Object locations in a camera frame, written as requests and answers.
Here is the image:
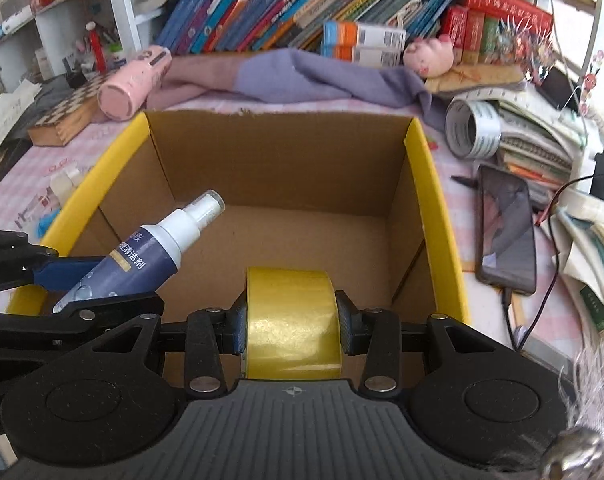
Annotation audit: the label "small blue object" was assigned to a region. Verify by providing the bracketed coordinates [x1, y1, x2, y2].
[32, 214, 59, 237]

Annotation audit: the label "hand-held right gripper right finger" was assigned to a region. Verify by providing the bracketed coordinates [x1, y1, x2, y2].
[334, 289, 515, 396]

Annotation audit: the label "dark cloth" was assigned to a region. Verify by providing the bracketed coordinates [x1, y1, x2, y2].
[4, 74, 103, 138]

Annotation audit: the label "pink checked tablecloth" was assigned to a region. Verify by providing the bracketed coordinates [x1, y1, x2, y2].
[0, 95, 590, 366]

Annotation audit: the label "wooden chessboard box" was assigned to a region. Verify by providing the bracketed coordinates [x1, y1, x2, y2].
[27, 72, 114, 147]

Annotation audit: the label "stack of notebooks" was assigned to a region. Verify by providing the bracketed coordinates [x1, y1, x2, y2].
[494, 100, 589, 198]

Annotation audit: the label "white bookshelf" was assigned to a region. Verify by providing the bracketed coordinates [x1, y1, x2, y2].
[0, 0, 604, 92]

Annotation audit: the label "thick red book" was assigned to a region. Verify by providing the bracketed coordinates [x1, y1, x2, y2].
[456, 0, 554, 36]

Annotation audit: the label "row of colourful books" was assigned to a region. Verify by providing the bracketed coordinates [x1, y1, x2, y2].
[154, 0, 458, 56]

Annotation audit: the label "yellow cardboard box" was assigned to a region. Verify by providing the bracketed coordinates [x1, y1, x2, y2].
[7, 109, 472, 381]

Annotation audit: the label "black cable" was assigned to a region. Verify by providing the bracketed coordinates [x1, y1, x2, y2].
[501, 287, 563, 352]

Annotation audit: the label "large white tape roll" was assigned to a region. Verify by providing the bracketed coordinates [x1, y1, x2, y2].
[444, 99, 504, 160]

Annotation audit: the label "silver bell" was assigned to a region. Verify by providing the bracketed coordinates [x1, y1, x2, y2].
[539, 427, 604, 480]

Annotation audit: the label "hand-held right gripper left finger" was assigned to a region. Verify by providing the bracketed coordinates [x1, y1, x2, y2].
[84, 304, 249, 396]

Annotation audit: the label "purple cloth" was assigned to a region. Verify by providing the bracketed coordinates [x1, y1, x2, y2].
[234, 49, 448, 131]

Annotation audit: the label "red bottle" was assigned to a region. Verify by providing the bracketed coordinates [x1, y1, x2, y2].
[86, 22, 108, 76]

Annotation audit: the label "black device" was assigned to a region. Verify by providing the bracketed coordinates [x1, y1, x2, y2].
[538, 66, 581, 112]

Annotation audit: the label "pink bottle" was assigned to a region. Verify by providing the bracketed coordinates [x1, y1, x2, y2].
[98, 45, 173, 122]

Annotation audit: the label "red wire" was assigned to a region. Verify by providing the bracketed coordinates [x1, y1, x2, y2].
[532, 174, 600, 227]

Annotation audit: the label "white blue spray bottle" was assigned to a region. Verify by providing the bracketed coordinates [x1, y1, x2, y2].
[52, 189, 226, 315]

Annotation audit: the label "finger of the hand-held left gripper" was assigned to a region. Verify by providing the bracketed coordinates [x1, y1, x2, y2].
[0, 294, 165, 382]
[0, 230, 104, 295]

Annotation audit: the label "orange white small box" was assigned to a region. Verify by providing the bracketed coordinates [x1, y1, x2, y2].
[321, 45, 406, 67]
[323, 21, 407, 50]

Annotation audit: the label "yellow tape roll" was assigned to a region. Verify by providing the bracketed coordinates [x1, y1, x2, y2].
[244, 266, 343, 381]

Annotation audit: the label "pink pig plush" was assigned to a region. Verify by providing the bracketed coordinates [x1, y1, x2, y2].
[402, 35, 455, 79]

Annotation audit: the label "colourful spiky ornament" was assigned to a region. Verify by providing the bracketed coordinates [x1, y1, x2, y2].
[497, 19, 555, 83]

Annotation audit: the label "white fur trim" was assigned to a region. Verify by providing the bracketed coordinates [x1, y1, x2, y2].
[557, 330, 604, 461]

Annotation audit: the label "white folded leaflet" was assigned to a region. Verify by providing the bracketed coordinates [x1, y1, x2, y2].
[0, 80, 42, 176]

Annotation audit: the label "pile of open books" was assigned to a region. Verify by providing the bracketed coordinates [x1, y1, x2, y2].
[544, 192, 604, 356]

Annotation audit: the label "black smartphone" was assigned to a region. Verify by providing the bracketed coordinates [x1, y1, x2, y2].
[475, 164, 538, 296]

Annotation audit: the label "white charger plug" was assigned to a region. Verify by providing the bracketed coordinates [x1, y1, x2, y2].
[48, 162, 84, 202]

